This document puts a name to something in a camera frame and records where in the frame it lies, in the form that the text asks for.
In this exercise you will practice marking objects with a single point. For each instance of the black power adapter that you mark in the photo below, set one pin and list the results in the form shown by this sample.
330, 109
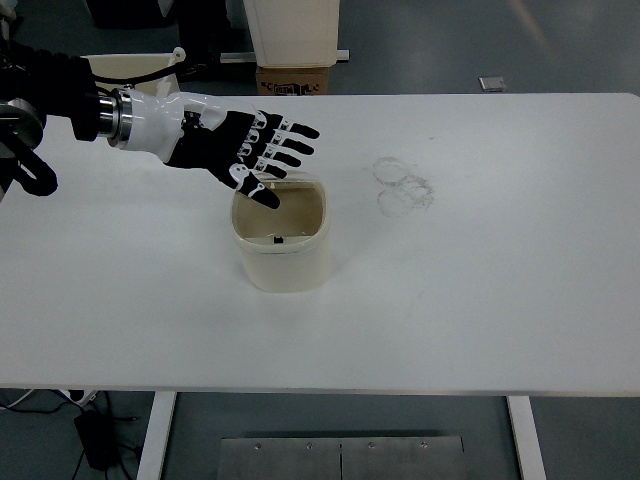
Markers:
97, 442

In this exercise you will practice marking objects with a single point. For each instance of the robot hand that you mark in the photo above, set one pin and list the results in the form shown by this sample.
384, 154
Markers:
200, 145

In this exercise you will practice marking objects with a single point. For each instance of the cream plastic trash bin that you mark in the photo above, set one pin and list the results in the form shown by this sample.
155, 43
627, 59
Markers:
285, 260

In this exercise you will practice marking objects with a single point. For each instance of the grey metal plate with screws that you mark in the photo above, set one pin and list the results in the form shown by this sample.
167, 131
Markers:
300, 460

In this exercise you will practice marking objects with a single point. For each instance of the large white plastic crate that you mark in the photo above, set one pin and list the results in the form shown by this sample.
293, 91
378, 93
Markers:
130, 65

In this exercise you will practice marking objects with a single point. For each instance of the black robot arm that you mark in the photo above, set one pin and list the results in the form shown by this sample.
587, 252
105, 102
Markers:
55, 100

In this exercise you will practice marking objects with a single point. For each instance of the small grey floor plate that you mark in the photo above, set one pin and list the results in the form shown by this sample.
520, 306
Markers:
492, 83

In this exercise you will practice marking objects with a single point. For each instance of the silver metal bar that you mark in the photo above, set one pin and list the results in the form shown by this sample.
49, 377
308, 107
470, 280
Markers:
237, 57

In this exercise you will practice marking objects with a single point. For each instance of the brown cardboard box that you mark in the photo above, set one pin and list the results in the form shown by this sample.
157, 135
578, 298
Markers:
292, 80

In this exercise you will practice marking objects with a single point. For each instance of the tall white plastic container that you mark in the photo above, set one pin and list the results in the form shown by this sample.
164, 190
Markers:
295, 30

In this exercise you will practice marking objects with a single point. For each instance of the white table leg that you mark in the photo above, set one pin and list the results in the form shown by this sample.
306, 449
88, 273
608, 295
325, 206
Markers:
155, 440
527, 440

